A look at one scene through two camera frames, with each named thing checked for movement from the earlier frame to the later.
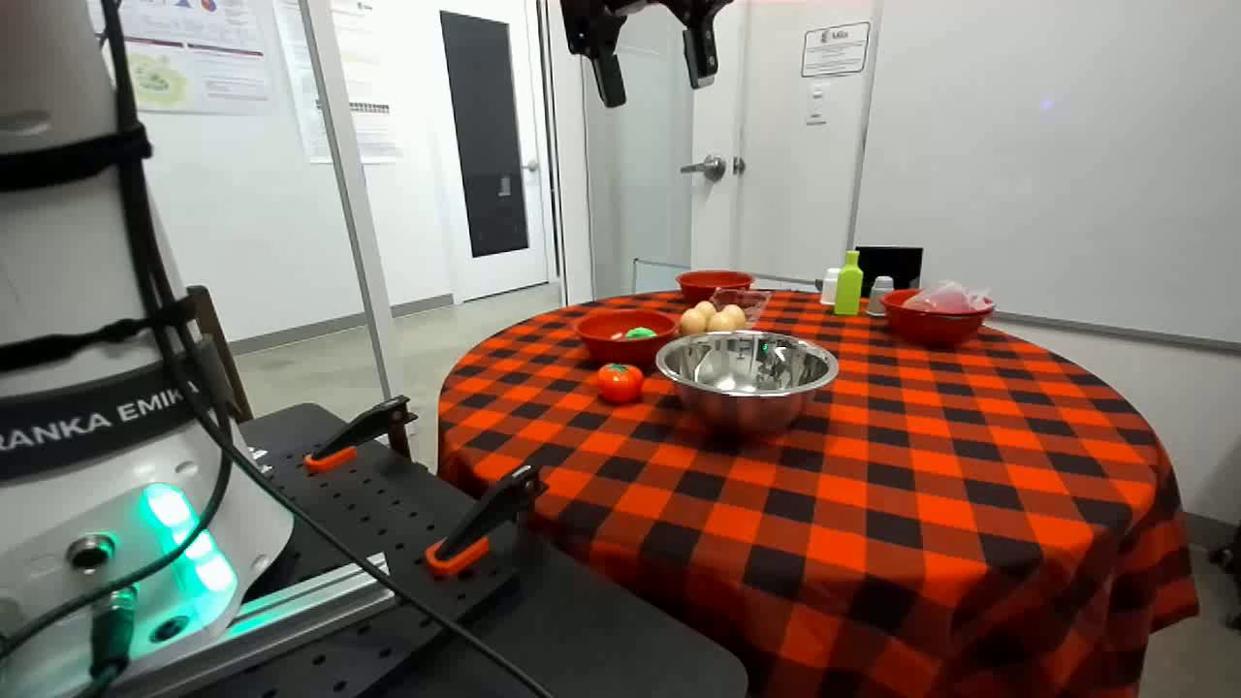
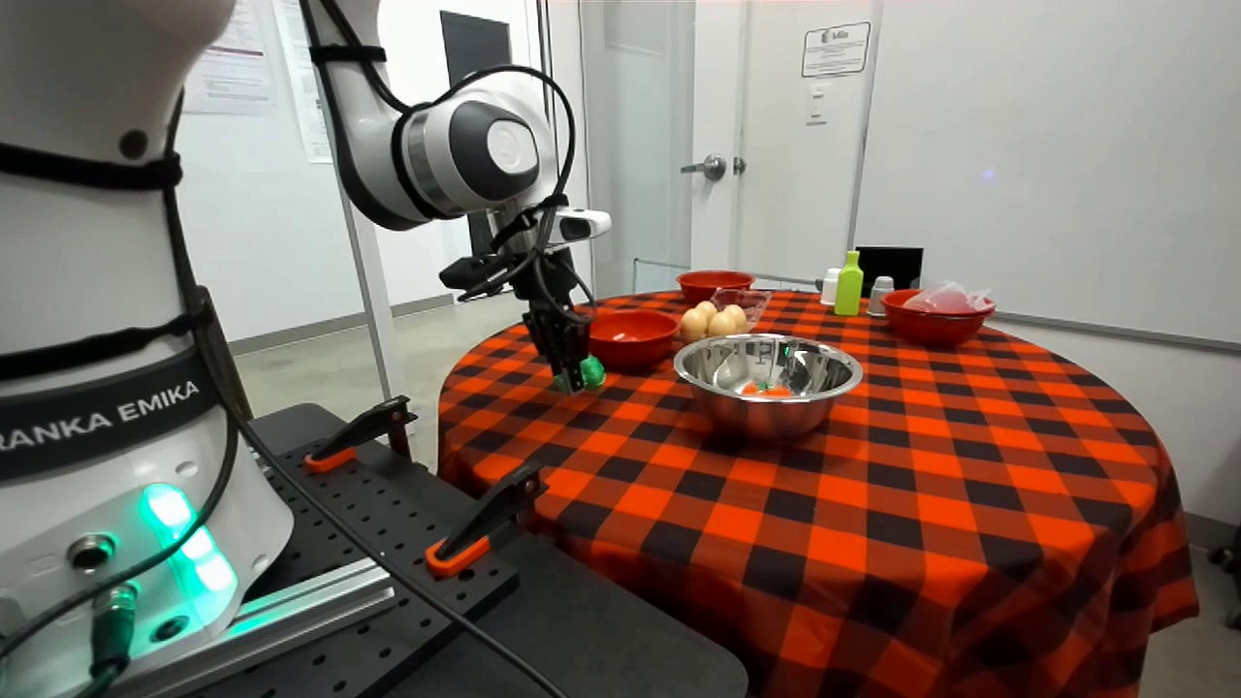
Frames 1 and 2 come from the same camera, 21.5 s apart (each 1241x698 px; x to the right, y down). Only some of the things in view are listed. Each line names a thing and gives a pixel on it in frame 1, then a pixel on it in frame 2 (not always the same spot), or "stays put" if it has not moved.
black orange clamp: (476, 532) stays put
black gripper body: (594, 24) -> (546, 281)
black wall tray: (898, 259) stays put
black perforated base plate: (404, 585) stays put
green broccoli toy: (643, 333) -> (591, 369)
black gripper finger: (612, 80) -> (571, 346)
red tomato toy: (620, 380) -> (766, 389)
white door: (777, 156) stays put
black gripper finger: (701, 41) -> (556, 351)
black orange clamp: (344, 448) stays put
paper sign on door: (836, 51) stays put
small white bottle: (832, 283) stays put
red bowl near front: (608, 333) stays put
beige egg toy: (696, 323) stays put
